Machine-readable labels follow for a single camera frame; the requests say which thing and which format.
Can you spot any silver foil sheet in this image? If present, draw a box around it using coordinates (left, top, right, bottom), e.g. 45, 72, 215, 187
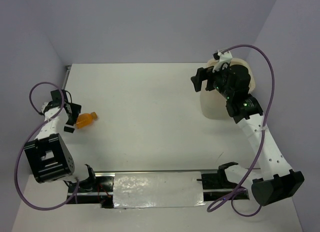
113, 171, 205, 209

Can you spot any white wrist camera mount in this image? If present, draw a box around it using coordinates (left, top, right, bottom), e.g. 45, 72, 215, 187
212, 49, 233, 72
39, 102, 51, 116

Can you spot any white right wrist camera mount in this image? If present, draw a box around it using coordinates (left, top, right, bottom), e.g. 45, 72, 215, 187
212, 49, 233, 72

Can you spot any beige plastic bin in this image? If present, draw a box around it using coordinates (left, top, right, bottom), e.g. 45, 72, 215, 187
200, 58, 256, 120

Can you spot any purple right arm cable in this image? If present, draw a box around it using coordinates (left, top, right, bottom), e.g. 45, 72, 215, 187
206, 44, 275, 217

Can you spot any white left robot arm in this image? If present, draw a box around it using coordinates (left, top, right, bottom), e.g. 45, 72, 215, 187
23, 89, 82, 184

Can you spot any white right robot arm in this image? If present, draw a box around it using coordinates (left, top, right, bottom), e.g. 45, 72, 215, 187
190, 63, 305, 207

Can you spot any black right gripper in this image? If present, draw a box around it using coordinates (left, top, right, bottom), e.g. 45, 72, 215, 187
190, 61, 234, 99

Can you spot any orange juice bottle lying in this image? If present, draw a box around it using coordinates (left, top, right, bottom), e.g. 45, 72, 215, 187
75, 112, 98, 129

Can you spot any metal rail with electronics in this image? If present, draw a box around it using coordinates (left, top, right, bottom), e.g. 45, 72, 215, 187
69, 170, 236, 209

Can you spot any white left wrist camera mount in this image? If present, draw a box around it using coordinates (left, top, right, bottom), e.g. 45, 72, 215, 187
39, 102, 51, 116

